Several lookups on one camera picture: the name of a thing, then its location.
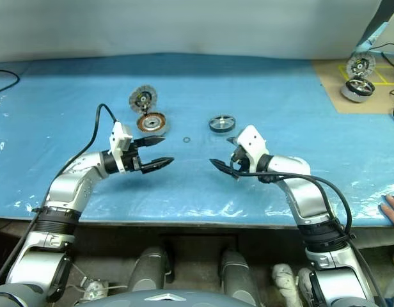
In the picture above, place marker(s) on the dark grey robot leg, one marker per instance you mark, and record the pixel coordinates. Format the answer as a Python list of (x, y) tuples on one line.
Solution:
[(149, 268), (237, 275)]

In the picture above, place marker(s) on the grey robot torso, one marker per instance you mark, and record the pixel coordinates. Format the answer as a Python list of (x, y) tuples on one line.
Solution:
[(165, 299)]

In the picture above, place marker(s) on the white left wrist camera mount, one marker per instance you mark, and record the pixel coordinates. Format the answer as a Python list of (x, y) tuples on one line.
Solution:
[(120, 137)]

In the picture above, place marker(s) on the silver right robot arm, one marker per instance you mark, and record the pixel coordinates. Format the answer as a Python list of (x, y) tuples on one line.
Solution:
[(307, 195)]

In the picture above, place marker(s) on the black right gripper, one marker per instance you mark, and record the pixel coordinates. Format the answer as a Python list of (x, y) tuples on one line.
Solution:
[(240, 161)]

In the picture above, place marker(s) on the blue foam table mat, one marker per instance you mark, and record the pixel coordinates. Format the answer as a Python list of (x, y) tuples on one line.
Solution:
[(190, 198)]

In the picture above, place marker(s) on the silver rotor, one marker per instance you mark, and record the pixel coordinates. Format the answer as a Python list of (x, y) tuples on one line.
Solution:
[(357, 89)]

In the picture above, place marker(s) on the motor stator with copper windings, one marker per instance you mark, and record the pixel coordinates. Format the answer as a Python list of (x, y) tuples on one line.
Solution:
[(152, 124)]

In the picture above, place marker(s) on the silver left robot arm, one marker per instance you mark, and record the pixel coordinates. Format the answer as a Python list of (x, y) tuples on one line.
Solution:
[(67, 188)]

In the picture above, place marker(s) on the round motor circuit board disc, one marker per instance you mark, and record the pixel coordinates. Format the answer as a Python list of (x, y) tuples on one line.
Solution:
[(143, 97)]

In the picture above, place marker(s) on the brown cardboard sheet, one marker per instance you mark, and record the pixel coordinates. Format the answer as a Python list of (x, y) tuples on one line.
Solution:
[(331, 83)]

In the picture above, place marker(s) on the dark grey spoked motor rotor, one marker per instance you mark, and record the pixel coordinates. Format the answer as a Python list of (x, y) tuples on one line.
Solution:
[(222, 123)]

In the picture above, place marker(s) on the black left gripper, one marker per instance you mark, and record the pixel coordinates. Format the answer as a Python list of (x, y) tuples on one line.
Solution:
[(133, 160)]

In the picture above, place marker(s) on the dark grey robot left leg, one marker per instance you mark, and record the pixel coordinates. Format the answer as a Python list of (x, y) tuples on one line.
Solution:
[(149, 268)]

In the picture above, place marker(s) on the white shoe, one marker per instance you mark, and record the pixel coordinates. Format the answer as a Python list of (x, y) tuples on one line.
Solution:
[(305, 288), (94, 289), (283, 281)]

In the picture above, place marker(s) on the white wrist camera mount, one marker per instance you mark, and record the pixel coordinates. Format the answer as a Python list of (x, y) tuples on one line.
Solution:
[(120, 137), (253, 140)]

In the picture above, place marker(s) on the grey panel with blue bracket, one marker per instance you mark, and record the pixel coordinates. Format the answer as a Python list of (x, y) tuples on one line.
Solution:
[(381, 22)]

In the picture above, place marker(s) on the dark grey robot right leg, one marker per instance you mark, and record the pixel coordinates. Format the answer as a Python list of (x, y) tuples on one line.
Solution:
[(237, 275)]

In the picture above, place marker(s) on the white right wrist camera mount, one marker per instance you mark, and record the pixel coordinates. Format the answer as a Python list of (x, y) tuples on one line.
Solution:
[(253, 140)]

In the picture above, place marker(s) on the person's bare hand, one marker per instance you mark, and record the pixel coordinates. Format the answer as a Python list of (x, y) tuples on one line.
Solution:
[(393, 209)]

